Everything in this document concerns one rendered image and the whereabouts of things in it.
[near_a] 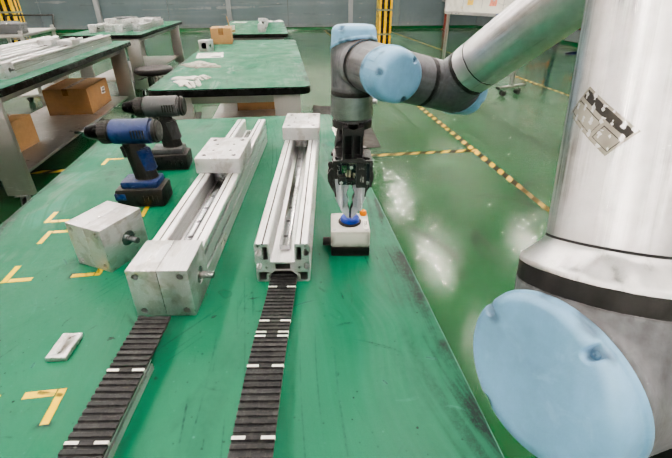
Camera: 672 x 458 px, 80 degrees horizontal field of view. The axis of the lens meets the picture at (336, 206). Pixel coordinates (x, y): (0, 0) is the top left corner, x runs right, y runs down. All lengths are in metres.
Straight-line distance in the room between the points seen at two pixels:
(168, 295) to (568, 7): 0.69
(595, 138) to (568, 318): 0.12
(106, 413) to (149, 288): 0.21
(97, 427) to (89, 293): 0.33
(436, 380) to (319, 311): 0.22
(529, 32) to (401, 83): 0.16
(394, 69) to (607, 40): 0.31
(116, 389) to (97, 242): 0.34
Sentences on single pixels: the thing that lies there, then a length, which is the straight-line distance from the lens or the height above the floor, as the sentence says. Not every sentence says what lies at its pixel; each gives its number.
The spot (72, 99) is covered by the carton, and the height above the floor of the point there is 0.36.
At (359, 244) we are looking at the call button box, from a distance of 0.83.
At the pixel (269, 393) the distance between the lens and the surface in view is 0.58.
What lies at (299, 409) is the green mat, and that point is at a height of 0.78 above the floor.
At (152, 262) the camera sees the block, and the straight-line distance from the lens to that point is 0.73.
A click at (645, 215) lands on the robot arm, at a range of 0.31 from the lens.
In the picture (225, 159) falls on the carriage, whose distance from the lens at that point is 1.03.
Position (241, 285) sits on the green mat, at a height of 0.78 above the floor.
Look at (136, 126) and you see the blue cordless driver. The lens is 1.07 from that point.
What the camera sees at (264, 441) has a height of 0.81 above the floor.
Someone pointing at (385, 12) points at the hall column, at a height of 0.79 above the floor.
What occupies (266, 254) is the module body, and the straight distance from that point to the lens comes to 0.78.
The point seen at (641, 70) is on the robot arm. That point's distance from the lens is 0.32.
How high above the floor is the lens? 1.27
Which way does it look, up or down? 28 degrees down
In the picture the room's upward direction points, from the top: straight up
